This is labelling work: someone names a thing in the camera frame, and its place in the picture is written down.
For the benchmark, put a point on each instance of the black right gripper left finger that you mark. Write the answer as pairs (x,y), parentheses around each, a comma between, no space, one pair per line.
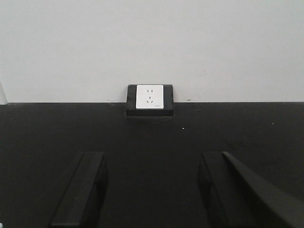
(81,203)

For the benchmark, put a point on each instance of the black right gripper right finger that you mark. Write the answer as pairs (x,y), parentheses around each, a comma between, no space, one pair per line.
(236,197)

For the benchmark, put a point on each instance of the black socket mounting box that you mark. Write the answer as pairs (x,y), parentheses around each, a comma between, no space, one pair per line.
(168,109)

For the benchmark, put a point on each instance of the white wall power socket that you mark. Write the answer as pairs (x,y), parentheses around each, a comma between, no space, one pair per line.
(149,97)

